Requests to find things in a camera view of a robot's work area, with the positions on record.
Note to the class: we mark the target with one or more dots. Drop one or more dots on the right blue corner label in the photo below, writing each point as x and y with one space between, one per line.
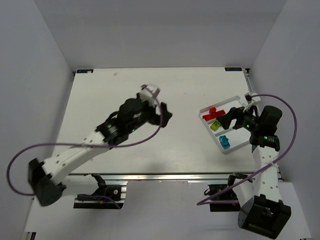
233 69

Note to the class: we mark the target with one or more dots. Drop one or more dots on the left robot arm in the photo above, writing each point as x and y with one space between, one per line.
51 178

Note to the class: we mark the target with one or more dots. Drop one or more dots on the red small lego brick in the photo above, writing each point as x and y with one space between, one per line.
212 110

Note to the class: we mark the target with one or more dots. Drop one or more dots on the blue long lego brick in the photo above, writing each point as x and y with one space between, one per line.
225 146

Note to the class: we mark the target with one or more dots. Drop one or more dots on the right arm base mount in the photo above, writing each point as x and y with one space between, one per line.
229 200

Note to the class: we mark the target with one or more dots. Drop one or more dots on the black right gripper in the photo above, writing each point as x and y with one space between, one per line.
236 118

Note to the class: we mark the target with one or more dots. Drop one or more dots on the left blue corner label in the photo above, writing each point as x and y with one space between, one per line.
84 71

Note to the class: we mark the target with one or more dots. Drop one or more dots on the blue corner label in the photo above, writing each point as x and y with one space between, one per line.
233 69
84 71

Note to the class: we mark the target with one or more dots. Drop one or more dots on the blue square lego brick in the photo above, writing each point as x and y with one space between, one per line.
223 139

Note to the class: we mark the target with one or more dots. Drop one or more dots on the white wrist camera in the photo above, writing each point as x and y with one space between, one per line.
149 93
252 100

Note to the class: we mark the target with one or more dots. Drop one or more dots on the white divided sorting tray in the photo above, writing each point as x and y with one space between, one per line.
221 128

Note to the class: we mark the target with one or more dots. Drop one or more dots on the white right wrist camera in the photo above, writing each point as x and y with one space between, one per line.
252 100

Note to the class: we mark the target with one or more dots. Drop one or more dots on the red lego plate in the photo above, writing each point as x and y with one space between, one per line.
214 115

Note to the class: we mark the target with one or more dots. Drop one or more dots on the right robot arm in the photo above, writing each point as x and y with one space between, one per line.
262 210

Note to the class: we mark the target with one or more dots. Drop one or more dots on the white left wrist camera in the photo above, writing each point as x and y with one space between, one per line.
149 93

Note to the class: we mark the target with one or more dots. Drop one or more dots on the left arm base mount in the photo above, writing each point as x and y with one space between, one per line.
107 196

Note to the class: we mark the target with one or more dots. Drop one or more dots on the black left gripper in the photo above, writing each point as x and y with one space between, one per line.
155 117

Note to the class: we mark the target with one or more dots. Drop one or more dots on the aluminium front table rail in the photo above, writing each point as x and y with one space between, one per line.
190 177

